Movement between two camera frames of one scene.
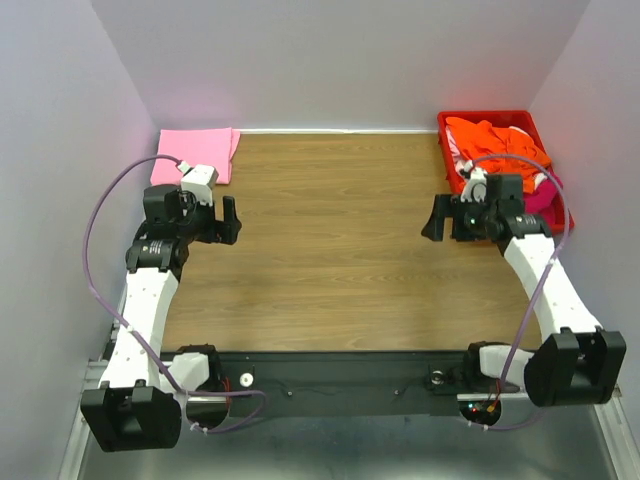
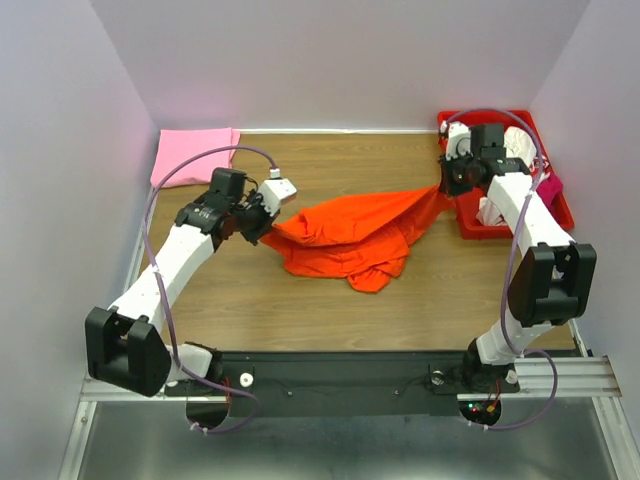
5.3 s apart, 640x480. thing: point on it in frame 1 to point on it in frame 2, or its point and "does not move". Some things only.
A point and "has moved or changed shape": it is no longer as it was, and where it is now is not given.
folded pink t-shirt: (214, 147) does not move
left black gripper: (219, 231) to (266, 219)
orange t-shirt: (500, 150) has moved or changed shape
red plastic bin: (564, 218) does not move
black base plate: (323, 384) does not move
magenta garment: (541, 200) does not move
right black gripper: (447, 206) to (446, 184)
